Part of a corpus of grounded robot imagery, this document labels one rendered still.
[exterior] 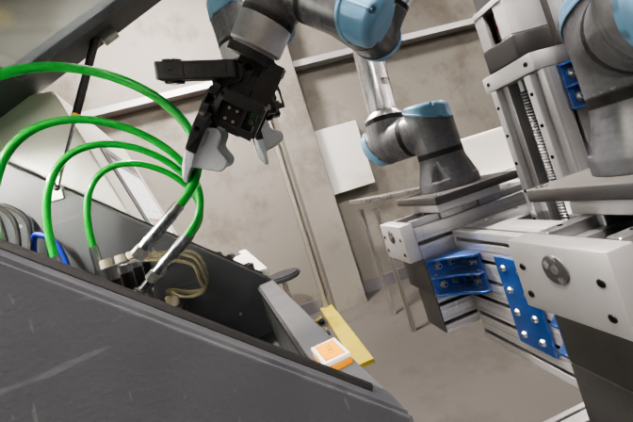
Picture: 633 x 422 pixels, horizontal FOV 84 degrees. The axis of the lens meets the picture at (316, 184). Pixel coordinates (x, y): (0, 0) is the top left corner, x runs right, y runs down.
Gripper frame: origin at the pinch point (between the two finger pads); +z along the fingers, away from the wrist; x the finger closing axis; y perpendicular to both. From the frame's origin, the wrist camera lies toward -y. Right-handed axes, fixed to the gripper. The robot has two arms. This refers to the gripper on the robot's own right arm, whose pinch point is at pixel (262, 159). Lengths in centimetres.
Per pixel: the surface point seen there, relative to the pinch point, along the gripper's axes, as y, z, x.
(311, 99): 114, -84, 266
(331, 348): -4.9, 26.5, -34.1
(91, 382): -22, 17, -47
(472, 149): 179, 14, 144
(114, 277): -28.2, 12.9, -13.1
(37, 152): -46, -19, 23
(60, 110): -39, -27, 23
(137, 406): -20, 19, -47
